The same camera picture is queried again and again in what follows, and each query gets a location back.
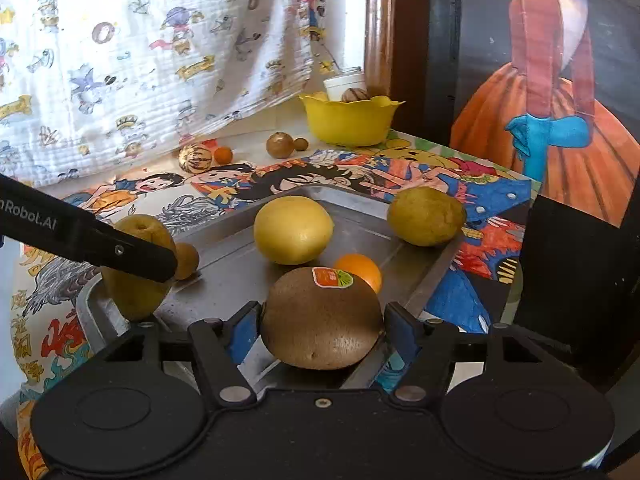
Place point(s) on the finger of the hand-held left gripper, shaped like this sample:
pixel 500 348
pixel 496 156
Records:
pixel 150 260

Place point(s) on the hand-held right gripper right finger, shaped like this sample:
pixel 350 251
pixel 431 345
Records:
pixel 400 327

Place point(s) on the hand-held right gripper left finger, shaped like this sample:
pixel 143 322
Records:
pixel 245 332

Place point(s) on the elongated yellow-green pear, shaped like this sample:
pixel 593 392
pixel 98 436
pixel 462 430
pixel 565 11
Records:
pixel 135 295

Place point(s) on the grey metal tray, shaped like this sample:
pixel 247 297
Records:
pixel 225 270

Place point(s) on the orange mandarin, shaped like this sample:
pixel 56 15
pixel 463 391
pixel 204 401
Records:
pixel 360 270

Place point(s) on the brown kiwi with sticker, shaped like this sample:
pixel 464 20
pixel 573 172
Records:
pixel 320 325

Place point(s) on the striped pepino melon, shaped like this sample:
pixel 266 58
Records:
pixel 195 158

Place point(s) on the yellow lemon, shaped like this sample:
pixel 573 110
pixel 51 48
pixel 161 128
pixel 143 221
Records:
pixel 292 230

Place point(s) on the round green pear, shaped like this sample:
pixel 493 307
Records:
pixel 425 216

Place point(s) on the tiny orange kumquat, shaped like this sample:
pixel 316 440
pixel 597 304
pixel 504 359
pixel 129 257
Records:
pixel 223 155

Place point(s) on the round brown fruit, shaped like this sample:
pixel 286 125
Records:
pixel 279 145

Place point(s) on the colourful cartoon printed mat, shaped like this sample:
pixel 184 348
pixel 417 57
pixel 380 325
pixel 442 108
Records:
pixel 350 175

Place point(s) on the white cartoon printed blanket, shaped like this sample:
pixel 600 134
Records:
pixel 125 60

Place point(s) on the yellow flower-shaped bowl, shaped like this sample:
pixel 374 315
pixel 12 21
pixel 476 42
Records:
pixel 350 122

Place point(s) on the white cup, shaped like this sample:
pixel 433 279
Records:
pixel 345 85

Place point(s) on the black door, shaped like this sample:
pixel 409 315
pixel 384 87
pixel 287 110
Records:
pixel 440 60

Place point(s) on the wall poster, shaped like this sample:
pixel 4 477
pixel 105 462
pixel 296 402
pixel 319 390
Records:
pixel 550 135

